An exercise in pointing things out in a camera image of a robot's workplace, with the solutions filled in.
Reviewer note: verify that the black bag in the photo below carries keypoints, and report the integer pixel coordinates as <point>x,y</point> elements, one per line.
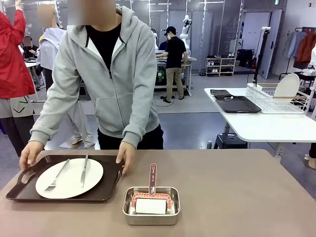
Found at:
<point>245,58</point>

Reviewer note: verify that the person in yellow shirt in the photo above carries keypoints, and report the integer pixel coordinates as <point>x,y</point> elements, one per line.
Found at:
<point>41,37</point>

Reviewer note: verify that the person's left forearm grey sleeve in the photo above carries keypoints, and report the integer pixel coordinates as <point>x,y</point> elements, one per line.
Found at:
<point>142,123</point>

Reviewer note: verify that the pink lint roller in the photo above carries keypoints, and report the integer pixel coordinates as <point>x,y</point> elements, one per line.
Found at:
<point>151,177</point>

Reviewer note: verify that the background workbench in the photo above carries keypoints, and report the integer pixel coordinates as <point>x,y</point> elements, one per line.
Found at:
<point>190,64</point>

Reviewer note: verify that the folded black cloth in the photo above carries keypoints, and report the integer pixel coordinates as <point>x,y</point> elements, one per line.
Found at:
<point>219,92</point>

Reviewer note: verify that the dark brown tray with fork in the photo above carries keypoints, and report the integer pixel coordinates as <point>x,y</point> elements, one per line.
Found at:
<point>108,180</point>

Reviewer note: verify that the rectangular steel container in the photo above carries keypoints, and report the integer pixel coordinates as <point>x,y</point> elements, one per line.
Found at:
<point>150,219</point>

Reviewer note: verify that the black tripod with camera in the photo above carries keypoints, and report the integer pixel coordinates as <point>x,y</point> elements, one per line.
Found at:
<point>260,54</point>

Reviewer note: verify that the person's right forearm grey sleeve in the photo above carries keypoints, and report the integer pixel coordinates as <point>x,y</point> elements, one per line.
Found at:
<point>45,123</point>

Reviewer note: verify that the black stool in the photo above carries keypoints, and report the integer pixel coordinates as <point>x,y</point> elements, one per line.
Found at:
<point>229,141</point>

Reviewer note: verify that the white side table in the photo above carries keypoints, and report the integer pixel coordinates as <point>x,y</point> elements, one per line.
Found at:
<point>271,126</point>

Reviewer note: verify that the white shoe rack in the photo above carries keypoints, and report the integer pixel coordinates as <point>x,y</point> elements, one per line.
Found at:
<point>220,66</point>

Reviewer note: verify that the large white plate with fork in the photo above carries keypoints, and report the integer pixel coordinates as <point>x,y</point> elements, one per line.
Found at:
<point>71,182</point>

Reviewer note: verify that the person's left hand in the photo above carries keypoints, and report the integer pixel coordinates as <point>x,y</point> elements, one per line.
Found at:
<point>127,155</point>

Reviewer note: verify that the person in grey hoodie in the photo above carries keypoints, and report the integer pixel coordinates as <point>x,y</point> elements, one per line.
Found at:
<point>108,81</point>

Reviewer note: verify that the man in black shirt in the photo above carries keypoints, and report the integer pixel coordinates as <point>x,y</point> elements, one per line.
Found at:
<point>175,54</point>

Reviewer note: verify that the person's right hand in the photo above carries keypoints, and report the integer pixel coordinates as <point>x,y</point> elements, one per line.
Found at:
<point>30,154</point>

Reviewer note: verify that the silver fork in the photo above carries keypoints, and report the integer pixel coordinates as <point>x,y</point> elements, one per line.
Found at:
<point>53,182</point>

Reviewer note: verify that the tall white background robot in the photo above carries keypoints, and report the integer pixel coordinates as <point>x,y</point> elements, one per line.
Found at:
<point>185,34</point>

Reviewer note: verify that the black clothes rack with garments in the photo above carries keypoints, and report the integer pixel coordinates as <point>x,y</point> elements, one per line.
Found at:
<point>302,47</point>

